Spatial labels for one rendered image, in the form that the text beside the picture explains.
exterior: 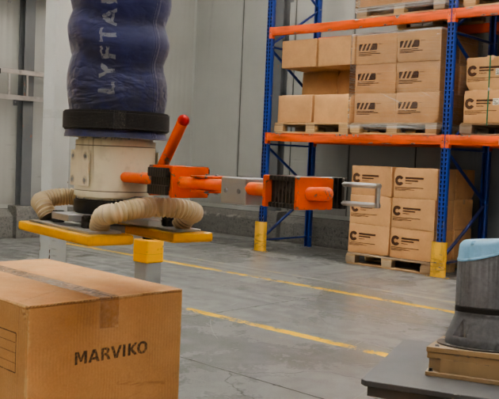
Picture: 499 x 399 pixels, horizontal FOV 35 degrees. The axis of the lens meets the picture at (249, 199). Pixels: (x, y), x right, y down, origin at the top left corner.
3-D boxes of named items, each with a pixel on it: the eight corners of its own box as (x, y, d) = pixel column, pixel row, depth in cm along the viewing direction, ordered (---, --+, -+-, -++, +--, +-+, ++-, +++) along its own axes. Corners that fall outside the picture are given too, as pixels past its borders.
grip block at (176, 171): (144, 195, 154) (145, 164, 153) (187, 195, 160) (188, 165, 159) (167, 198, 147) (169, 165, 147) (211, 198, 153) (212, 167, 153)
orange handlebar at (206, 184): (49, 177, 192) (49, 162, 192) (157, 180, 211) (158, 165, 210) (310, 206, 119) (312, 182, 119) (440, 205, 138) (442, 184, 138)
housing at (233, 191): (218, 203, 137) (219, 176, 137) (249, 202, 141) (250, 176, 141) (243, 205, 132) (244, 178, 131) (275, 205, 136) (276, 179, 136)
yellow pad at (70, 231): (17, 229, 178) (18, 207, 178) (59, 228, 184) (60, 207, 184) (87, 246, 151) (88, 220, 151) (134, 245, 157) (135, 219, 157)
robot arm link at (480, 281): (444, 302, 208) (448, 234, 209) (506, 305, 211) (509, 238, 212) (470, 308, 193) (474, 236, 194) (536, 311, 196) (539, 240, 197)
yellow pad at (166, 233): (95, 227, 190) (96, 206, 189) (132, 226, 196) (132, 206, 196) (173, 243, 163) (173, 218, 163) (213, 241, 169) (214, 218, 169)
